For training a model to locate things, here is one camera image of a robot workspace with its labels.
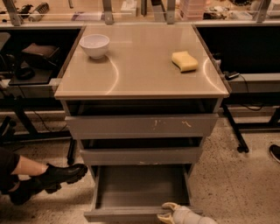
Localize white ceramic bowl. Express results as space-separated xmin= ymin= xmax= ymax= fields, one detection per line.
xmin=79 ymin=34 xmax=110 ymax=59

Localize black left desk frame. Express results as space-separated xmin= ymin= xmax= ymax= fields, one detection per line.
xmin=0 ymin=95 xmax=76 ymax=165

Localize black table leg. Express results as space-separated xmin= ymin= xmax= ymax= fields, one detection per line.
xmin=222 ymin=104 xmax=249 ymax=153

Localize black power adapter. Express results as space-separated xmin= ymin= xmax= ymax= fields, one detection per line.
xmin=224 ymin=71 xmax=240 ymax=81

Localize yellow sponge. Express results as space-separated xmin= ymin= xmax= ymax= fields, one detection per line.
xmin=171 ymin=51 xmax=199 ymax=73

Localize grey drawer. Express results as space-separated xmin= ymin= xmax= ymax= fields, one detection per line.
xmin=80 ymin=147 xmax=202 ymax=165
xmin=66 ymin=114 xmax=218 ymax=140
xmin=84 ymin=164 xmax=202 ymax=222

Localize grey drawer cabinet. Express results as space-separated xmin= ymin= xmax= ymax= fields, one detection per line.
xmin=53 ymin=24 xmax=230 ymax=176

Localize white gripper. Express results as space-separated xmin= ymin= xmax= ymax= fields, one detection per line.
xmin=157 ymin=202 xmax=201 ymax=224

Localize grey middle drawer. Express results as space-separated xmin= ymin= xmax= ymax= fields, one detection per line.
xmin=80 ymin=147 xmax=202 ymax=165

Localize black headphones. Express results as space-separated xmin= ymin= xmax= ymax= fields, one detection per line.
xmin=15 ymin=67 xmax=35 ymax=81

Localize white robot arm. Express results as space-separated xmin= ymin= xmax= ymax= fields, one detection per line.
xmin=157 ymin=202 xmax=218 ymax=224

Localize brown box on shelf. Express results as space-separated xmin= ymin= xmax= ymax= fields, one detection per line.
xmin=22 ymin=43 xmax=60 ymax=63

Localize grey bottom drawer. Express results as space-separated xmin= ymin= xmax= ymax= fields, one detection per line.
xmin=84 ymin=164 xmax=202 ymax=222

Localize pink stacked trays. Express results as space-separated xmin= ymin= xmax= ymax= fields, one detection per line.
xmin=178 ymin=0 xmax=207 ymax=20

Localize grey top drawer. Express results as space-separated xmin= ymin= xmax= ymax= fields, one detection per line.
xmin=66 ymin=114 xmax=218 ymax=140

